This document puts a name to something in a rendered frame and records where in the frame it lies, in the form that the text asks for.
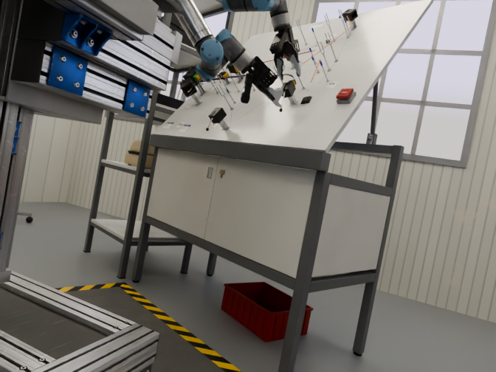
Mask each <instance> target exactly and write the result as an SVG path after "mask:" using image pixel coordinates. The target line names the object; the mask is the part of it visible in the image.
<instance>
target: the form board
mask: <svg viewBox="0 0 496 372"><path fill-rule="evenodd" d="M432 3H433V0H422V1H415V2H412V3H408V4H401V5H397V6H394V7H387V8H383V9H379V10H373V11H369V12H365V13H359V14H358V17H357V18H355V22H356V25H359V26H358V27H357V28H356V29H355V30H353V31H349V32H350V34H351V35H350V38H347V35H346V32H345V28H344V25H343V22H342V20H343V18H342V20H341V18H334V19H330V20H329V22H330V28H331V31H332V33H333V34H334V33H337V34H336V35H335V37H334V39H336V38H337V37H339V38H337V39H336V41H335V42H332V41H333V38H331V42H332V48H333V50H334V54H335V56H336V59H337V60H338V61H337V62H336V63H335V58H334V54H333V52H332V50H331V46H330V45H328V44H327V43H326V40H327V39H326V36H327V37H328V33H329V35H330V34H331V31H330V29H329V26H328V25H329V22H328V20H327V22H328V24H327V23H326V21H320V22H316V23H312V24H319V23H323V22H325V23H324V24H323V25H322V26H321V27H316V28H313V29H314V33H313V32H312V29H308V28H309V27H310V26H311V25H312V24H306V25H302V26H301V28H302V29H301V30H302V32H303V35H304V38H305V40H306V43H307V44H308V45H306V46H305V44H306V43H305V41H304V39H303V36H302V33H301V31H300V30H299V28H300V26H299V28H298V27H292V32H293V35H294V39H295V40H296V39H298V43H299V47H300V50H301V51H300V52H298V54H300V53H303V54H300V55H298V59H299V60H300V61H302V62H303V63H304V62H305V63H304V64H303V65H302V67H301V76H300V80H301V82H302V84H303V87H305V89H302V88H303V87H302V85H301V83H300V80H299V78H298V76H297V74H296V69H291V68H292V65H291V63H290V61H287V59H286V58H284V59H283V64H285V70H284V71H283V74H288V75H292V76H294V78H295V80H296V83H297V84H296V87H295V88H296V89H295V91H294V97H295V99H296V100H299V103H298V104H295V105H290V106H289V103H290V101H289V99H288V98H287V97H286V98H284V100H283V106H282V109H283V111H282V112H280V111H279V110H280V108H281V107H278V106H276V105H275V104H274V103H273V102H272V101H271V100H270V99H269V98H268V97H267V96H266V95H265V94H264V93H263V92H260V91H259V90H258V89H257V88H256V87H255V86H254V84H252V85H253V87H254V88H255V89H256V90H255V91H253V87H252V88H251V92H250V99H249V102H248V104H246V103H242V102H241V94H242V92H243V88H244V81H245V78H244V79H243V80H242V81H241V82H240V83H239V82H238V81H239V79H238V78H237V77H233V80H234V81H235V84H236V86H237V87H238V89H239V90H241V91H240V92H238V90H237V88H236V86H235V84H234V83H233V80H232V79H231V78H228V81H232V82H231V83H230V84H229V85H228V86H227V88H228V90H229V91H230V95H231V96H230V95H229V94H228V92H227V90H226V88H221V87H222V86H223V85H224V84H223V82H222V83H220V81H219V80H215V82H216V83H214V81H213V82H212V83H213V85H214V86H217V87H218V89H217V88H216V90H217V92H218V90H219V91H220V92H221V94H222V95H224V93H225V97H226V99H227V101H228V103H229V104H230V106H231V107H232V108H233V110H232V111H230V106H229V105H228V103H227V101H226V100H225V98H224V96H221V94H220V92H219V93H218V94H216V93H217V92H216V90H215V89H214V90H212V91H211V92H205V93H204V94H203V95H202V96H200V95H201V92H200V91H199V90H198V89H197V93H195V95H196V96H197V98H198V99H199V101H200V102H201V101H202V102H203V103H201V104H200V105H198V106H197V107H196V101H195V100H194V99H193V97H192V96H190V97H189V98H188V99H187V100H186V101H185V102H184V103H183V104H182V105H181V106H180V107H179V108H178V109H177V110H176V111H175V112H174V113H173V114H172V115H171V116H170V117H169V118H168V119H167V120H166V121H165V122H164V123H163V124H162V125H161V126H160V127H159V128H158V129H157V130H155V132H154V133H153V134H154V135H162V136H170V137H184V138H192V139H200V140H215V141H222V142H237V143H244V144H252V145H267V146H275V147H282V148H296V149H304V150H312V151H324V152H326V153H328V151H329V150H330V149H331V147H332V145H333V144H334V143H335V142H336V140H337V138H338V137H339V136H340V135H341V133H342V131H343V130H344V129H345V127H346V126H347V124H348V123H349V122H350V120H351V118H352V117H353V116H354V115H355V113H356V112H357V110H358V109H359V107H360V106H361V105H362V103H363V102H364V100H365V98H366V97H367V96H368V95H369V93H370V92H371V90H372V89H373V87H374V86H375V85H376V83H377V82H378V80H379V79H380V77H381V76H382V75H383V73H384V72H385V70H386V68H388V66H389V65H390V63H391V62H392V60H393V59H394V58H395V56H396V55H397V53H398V52H399V50H400V49H401V48H402V46H403V45H404V43H405V41H406V40H407V39H408V38H409V36H410V35H411V33H412V32H413V31H414V29H415V28H416V26H417V25H418V23H419V22H420V20H421V19H422V18H423V16H424V14H425V13H426V12H427V11H428V9H429V8H430V6H431V5H432ZM344 32H345V33H344ZM277 33H278V32H274V31H273V32H267V33H263V34H259V35H253V36H252V37H251V38H250V39H249V40H248V41H247V42H246V43H245V44H244V45H243V47H244V48H245V49H246V50H247V51H248V52H249V53H250V55H251V56H252V58H254V57H255V56H258V57H259V58H260V59H261V60H262V61H263V62H265V61H269V62H265V64H266V66H267V67H269V68H270V69H271V70H272V71H274V70H275V69H276V67H275V62H274V61H272V60H274V55H268V54H269V53H270V50H269V48H270V47H271V44H272V42H273V40H274V37H275V35H276V34H277ZM325 33H326V35H325ZM314 34H315V35H316V38H317V41H316V38H315V37H314ZM340 35H341V36H340ZM317 42H319V46H320V49H323V48H324V47H325V48H324V51H325V58H326V60H327V63H328V66H329V69H331V71H330V72H328V67H327V65H326V61H325V58H324V57H323V54H322V53H324V51H323V50H321V52H322V53H321V52H320V49H319V47H318V46H316V45H318V44H317ZM320 42H321V43H322V45H323V48H322V46H321V43H320ZM327 45H328V46H327ZM309 47H311V50H316V51H313V52H312V54H313V55H314V59H315V61H316V63H317V65H318V63H319V59H320V60H321V61H322V64H323V68H324V70H325V74H326V76H327V78H328V80H330V81H339V83H338V84H337V85H336V86H335V87H334V88H326V89H324V88H325V87H326V86H327V85H328V83H329V82H330V81H329V82H327V83H326V81H327V80H326V77H325V74H324V71H323V68H322V67H321V65H320V63H319V66H318V67H317V69H318V71H319V72H320V73H317V71H316V72H315V70H316V67H315V65H314V61H313V60H312V58H311V52H309V51H310V50H309ZM307 48H308V49H307ZM302 49H304V50H302ZM304 52H307V53H304ZM315 54H316V55H315ZM309 58H310V59H309ZM307 60H308V61H307ZM317 65H316V66H317ZM274 67H275V68H274ZM276 70H277V69H276ZM314 72H315V75H314ZM313 75H314V77H313ZM312 77H313V80H312V82H311V79H312ZM219 85H220V86H221V87H220V86H219ZM221 89H223V91H224V92H223V91H222V90H221ZM341 89H354V92H356V97H355V98H354V99H353V100H352V102H351V104H337V98H336V96H337V95H338V93H339V92H340V90H341ZM308 96H311V97H312V99H311V101H310V103H305V104H301V101H302V99H303V98H304V97H308ZM231 97H232V98H233V100H234V101H235V102H236V103H235V104H233V103H234V102H233V100H232V98H231ZM190 103H195V104H194V105H193V106H192V107H191V108H186V107H187V106H188V105H189V104H190ZM215 108H223V110H224V111H225V113H226V114H227V116H226V117H225V118H224V121H225V123H226V124H227V126H230V128H229V129H228V130H221V129H222V127H221V126H220V124H218V125H217V126H216V127H215V128H209V131H206V128H207V127H208V125H209V124H210V118H209V117H208V115H209V114H210V113H211V112H212V111H213V110H214V109H215ZM167 122H170V123H174V124H173V125H172V126H171V127H170V128H169V129H161V128H162V127H163V126H164V125H165V124H166V123H167ZM180 122H185V123H184V124H185V125H192V126H191V127H189V129H188V130H186V132H178V130H179V129H180V128H181V127H182V126H181V127H180V128H175V127H176V126H177V125H178V124H179V123H180ZM184 124H183V125H184Z"/></svg>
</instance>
